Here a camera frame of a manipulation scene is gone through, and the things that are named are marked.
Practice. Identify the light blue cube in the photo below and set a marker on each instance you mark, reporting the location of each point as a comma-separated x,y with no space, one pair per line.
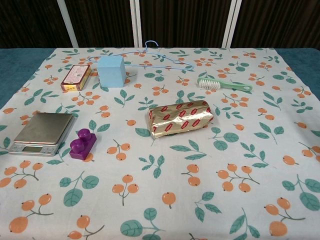
111,72

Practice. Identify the purple toy block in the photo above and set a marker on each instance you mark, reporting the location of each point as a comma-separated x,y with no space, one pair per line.
82,147

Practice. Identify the gold foil red print package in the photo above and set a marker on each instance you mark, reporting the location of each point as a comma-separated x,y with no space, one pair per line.
181,118

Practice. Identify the red and yellow box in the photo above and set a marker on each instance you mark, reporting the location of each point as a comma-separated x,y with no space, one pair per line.
76,77

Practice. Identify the floral printed tablecloth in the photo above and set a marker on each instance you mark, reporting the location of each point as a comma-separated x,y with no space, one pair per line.
175,175

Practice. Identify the black rectangular box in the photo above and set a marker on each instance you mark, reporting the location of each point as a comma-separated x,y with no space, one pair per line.
45,131

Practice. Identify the white framed dark screen panel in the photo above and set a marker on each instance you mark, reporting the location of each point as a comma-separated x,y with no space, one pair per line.
277,23
100,22
32,23
182,22

